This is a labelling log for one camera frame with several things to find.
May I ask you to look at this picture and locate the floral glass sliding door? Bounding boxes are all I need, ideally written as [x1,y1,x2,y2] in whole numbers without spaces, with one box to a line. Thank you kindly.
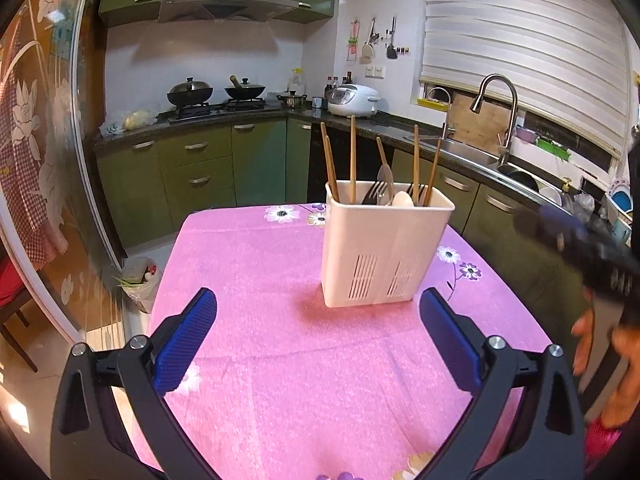
[0,0,126,341]

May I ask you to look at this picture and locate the steel kitchen sink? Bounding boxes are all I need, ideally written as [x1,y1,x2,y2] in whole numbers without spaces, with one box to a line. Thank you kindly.
[405,132,506,171]

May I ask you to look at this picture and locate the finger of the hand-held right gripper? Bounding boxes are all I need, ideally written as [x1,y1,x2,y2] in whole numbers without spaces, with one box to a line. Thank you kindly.
[515,205,601,261]

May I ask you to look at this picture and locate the black gas stove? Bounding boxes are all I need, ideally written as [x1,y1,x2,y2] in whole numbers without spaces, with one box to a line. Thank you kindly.
[167,99,283,123]

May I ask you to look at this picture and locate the dish rack with blue plate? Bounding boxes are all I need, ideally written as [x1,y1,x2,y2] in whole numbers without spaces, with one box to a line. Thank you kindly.
[602,180,633,241]

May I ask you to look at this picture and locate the trash bin with bag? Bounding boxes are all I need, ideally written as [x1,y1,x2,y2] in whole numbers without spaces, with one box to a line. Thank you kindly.
[117,256,163,315]

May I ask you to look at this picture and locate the clear plastic spoon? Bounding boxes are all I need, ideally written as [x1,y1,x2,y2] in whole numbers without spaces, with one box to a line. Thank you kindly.
[376,164,396,207]

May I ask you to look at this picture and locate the green rectangular tray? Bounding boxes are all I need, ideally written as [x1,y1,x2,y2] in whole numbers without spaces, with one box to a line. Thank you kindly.
[536,136,571,158]

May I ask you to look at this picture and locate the small steel faucet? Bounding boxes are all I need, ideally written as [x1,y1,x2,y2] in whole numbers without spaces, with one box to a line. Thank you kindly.
[427,86,457,141]

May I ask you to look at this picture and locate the pink floral tablecloth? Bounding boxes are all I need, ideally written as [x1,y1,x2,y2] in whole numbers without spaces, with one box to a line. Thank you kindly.
[127,202,551,480]

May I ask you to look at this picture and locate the green sink base cabinets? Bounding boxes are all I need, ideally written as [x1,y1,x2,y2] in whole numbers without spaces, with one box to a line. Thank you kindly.
[390,147,596,311]

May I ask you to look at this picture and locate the white window blind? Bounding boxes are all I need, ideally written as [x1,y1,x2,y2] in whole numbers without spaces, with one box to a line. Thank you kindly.
[419,0,631,156]

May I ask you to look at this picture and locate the wooden cutting board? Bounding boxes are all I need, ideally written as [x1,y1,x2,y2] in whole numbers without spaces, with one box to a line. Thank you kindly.
[452,91,526,161]

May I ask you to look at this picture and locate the green stove base cabinets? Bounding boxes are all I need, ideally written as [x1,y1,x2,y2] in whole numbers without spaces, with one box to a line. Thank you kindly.
[95,119,313,251]

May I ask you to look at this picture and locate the hanging black spatula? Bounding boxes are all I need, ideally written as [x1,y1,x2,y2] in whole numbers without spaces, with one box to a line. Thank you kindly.
[385,16,401,60]

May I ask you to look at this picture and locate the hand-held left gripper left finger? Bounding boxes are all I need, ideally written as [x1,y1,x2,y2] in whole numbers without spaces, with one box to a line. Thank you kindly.
[50,287,221,480]

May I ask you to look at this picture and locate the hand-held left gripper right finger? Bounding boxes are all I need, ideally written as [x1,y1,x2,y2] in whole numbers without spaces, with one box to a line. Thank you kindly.
[407,287,587,480]

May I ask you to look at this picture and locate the person's right hand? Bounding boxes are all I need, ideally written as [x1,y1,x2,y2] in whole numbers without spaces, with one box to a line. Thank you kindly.
[572,307,640,428]

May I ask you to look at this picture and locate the black wok with lid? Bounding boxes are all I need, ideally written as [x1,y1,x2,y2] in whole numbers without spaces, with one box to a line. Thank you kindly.
[166,77,215,107]
[223,76,267,102]

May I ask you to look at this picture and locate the person's right forearm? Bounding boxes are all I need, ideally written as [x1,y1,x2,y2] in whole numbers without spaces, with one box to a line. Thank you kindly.
[582,417,626,471]

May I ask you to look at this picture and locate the black built-in appliance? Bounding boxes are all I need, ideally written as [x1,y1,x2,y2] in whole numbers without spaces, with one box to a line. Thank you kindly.
[309,125,396,206]

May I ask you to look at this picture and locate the white plastic utensil holder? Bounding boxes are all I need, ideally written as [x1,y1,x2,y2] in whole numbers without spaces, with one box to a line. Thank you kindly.
[321,180,456,309]

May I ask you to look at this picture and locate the yellowish plastic bag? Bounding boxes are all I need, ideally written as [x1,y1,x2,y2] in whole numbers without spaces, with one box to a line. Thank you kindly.
[122,110,156,131]

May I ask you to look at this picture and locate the hanging beige spatula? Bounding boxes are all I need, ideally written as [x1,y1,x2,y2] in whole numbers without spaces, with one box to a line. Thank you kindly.
[361,17,377,63]

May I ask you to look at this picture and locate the tall steel kitchen faucet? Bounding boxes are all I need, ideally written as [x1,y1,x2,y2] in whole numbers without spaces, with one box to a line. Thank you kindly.
[470,74,521,166]

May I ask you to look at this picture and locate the black pan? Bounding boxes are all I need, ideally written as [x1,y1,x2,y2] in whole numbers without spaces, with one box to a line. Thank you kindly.
[505,170,541,193]

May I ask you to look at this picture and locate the white rice cooker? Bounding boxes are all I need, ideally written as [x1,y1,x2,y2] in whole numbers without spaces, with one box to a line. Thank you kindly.
[327,85,381,118]

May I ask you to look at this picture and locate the dark stone countertop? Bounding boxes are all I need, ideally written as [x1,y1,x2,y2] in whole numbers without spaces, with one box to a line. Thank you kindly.
[95,107,601,221]

